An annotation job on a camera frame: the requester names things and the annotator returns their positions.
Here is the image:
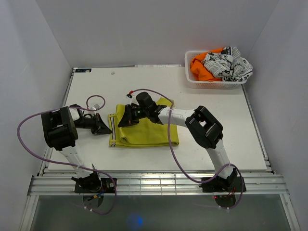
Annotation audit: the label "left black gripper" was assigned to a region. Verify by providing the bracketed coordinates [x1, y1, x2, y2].
[75, 113, 112, 135]

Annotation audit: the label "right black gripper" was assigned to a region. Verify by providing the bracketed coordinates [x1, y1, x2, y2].
[118, 104, 149, 128]

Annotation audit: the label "yellow-green trousers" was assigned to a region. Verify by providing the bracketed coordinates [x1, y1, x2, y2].
[108, 104, 169, 148]

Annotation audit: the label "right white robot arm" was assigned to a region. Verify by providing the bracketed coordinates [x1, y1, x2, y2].
[118, 92, 238, 191]

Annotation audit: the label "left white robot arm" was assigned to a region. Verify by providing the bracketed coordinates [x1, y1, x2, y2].
[41, 104, 112, 193]

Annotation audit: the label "blue label sticker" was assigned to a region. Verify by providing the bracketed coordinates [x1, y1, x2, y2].
[75, 68, 92, 73]

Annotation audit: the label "white plastic basket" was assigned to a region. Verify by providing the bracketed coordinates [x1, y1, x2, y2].
[184, 50, 247, 90]

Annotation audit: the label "orange garment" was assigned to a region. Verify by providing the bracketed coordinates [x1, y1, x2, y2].
[190, 48, 223, 82]

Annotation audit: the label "newspaper print garment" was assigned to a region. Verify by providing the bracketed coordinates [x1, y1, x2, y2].
[202, 46, 253, 82]

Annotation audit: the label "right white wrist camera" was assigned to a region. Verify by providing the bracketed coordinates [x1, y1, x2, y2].
[127, 93, 139, 105]

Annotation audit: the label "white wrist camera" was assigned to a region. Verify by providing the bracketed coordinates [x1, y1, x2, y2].
[90, 104, 100, 112]
[127, 93, 139, 105]

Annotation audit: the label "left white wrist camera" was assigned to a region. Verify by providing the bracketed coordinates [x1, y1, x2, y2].
[90, 104, 100, 112]

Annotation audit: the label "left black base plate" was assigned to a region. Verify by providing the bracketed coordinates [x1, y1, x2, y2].
[74, 178, 117, 194]

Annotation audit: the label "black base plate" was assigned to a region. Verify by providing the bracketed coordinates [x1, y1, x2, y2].
[200, 176, 246, 193]
[74, 178, 117, 194]

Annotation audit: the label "aluminium rail frame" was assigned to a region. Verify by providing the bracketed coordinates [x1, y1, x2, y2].
[27, 67, 301, 231]

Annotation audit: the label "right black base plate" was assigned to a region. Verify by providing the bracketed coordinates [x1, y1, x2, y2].
[200, 176, 246, 193]

